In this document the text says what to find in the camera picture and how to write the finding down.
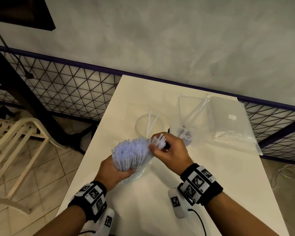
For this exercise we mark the clear square plastic box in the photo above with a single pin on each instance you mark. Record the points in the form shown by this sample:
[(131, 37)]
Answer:
[(186, 108)]

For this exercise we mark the black left wristband with markers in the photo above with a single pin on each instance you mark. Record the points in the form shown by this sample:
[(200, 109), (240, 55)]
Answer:
[(93, 196)]

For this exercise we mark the person's left forearm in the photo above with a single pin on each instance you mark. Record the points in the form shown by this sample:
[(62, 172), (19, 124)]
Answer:
[(61, 223)]

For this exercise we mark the pack of clear straws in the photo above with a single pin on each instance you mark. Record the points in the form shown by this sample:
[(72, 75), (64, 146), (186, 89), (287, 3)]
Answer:
[(226, 127)]

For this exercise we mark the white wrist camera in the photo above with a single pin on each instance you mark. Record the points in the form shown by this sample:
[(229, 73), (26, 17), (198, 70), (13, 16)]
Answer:
[(108, 221), (177, 204)]

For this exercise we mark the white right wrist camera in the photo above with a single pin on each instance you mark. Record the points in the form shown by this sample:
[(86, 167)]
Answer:
[(177, 204)]

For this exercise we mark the round clear plastic cup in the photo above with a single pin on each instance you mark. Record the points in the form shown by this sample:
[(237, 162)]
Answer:
[(140, 125)]

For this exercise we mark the white straw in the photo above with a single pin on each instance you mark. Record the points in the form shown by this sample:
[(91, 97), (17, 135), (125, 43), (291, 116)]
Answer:
[(155, 120), (149, 120)]

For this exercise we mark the person's right hand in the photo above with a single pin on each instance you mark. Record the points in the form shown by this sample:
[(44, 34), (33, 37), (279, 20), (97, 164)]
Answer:
[(177, 157)]

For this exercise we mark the long clear straw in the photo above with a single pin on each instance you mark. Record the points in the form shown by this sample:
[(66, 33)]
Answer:
[(196, 113)]

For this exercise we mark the person's right forearm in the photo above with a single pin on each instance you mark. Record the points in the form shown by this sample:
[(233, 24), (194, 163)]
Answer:
[(236, 216)]

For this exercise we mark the pack of white straws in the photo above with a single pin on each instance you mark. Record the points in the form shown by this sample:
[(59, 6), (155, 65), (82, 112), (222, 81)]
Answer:
[(127, 154)]

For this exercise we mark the person's left hand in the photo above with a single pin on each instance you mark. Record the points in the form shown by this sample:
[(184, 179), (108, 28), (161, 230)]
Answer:
[(108, 174)]

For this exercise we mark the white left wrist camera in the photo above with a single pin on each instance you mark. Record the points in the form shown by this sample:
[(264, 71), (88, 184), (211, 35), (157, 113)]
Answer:
[(108, 221)]

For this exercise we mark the white plastic chair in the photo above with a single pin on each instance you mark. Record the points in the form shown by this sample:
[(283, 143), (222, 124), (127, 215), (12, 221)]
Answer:
[(29, 121)]

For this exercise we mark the black wall screen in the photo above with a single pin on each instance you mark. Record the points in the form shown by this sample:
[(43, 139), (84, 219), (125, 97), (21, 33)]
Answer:
[(19, 12)]

